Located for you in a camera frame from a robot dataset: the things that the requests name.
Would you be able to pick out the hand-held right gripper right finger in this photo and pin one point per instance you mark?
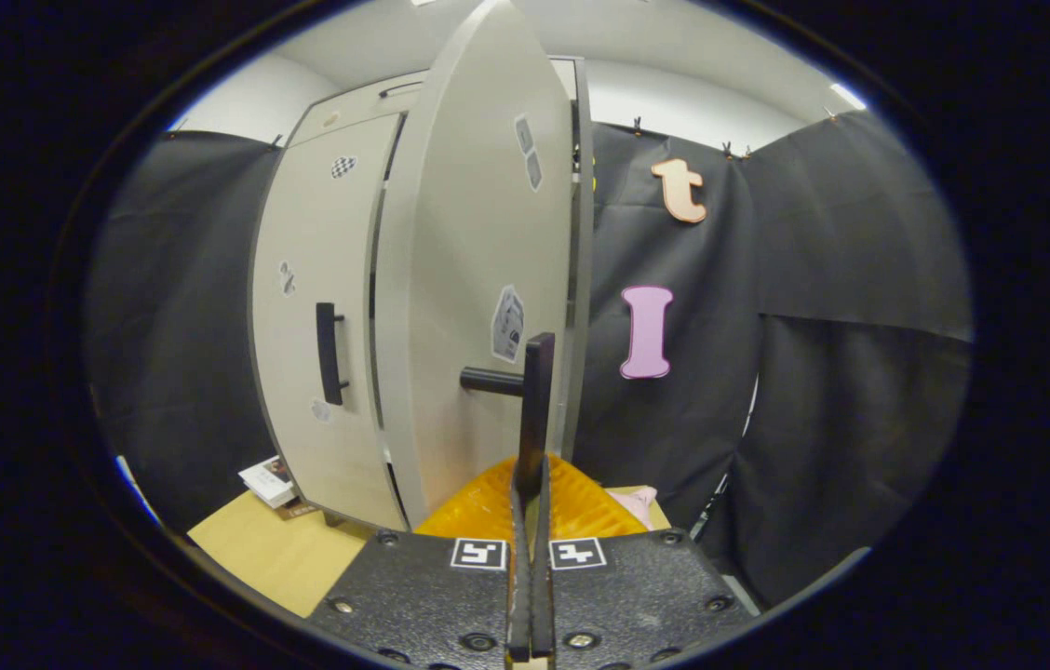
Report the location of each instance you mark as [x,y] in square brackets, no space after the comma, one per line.
[637,596]

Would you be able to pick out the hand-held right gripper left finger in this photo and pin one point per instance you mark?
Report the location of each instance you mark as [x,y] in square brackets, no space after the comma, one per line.
[413,596]

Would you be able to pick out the beige cabinet door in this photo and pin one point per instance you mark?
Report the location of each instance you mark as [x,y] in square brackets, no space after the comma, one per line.
[460,233]
[311,261]

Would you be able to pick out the beige double-door shoe cabinet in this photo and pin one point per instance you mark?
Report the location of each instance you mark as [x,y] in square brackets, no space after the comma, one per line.
[367,112]

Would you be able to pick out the white portrait cover book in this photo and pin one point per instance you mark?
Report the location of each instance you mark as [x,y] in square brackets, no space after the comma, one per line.
[264,479]

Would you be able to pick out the black backdrop cloth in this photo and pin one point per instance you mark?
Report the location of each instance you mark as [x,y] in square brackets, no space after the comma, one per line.
[814,419]

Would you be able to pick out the ceiling light panel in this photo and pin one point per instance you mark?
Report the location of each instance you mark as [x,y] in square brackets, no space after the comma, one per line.
[847,96]

